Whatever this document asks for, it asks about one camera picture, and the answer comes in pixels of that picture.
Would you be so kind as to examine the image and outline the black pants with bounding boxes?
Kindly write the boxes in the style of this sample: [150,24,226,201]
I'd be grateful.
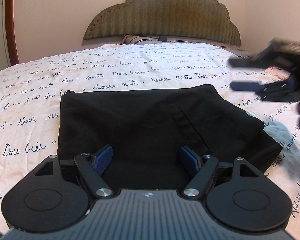
[57,85,282,191]

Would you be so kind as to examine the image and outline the brown wooden door frame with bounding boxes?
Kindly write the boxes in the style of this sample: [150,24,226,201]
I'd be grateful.
[4,0,19,66]

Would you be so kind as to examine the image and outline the olive upholstered headboard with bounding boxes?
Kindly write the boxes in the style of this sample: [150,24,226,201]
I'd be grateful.
[83,0,241,46]

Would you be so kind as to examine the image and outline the white script-print bedsheet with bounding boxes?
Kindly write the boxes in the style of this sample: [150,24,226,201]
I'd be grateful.
[0,42,300,239]

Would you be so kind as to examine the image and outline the black charger on bed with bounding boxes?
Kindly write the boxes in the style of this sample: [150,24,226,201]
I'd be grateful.
[158,36,168,42]

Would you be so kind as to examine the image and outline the patterned pillow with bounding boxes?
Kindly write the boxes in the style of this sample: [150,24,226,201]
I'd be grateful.
[121,35,160,45]

